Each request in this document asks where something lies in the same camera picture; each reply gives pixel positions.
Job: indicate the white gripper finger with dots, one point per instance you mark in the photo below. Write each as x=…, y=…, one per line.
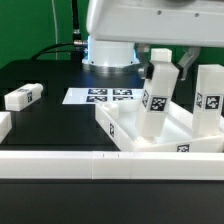
x=189, y=57
x=146, y=68

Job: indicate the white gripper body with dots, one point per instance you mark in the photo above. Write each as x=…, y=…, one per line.
x=166, y=22

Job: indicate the white desk top tray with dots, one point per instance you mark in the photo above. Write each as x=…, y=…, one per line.
x=126, y=125

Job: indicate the printed fiducial marker sheet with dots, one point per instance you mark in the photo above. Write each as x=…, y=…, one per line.
x=94, y=95

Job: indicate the white left obstacle block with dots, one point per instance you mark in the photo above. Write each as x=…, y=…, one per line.
x=5, y=124

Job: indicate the white front obstacle bar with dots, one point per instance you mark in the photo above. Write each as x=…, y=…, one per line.
x=111, y=165

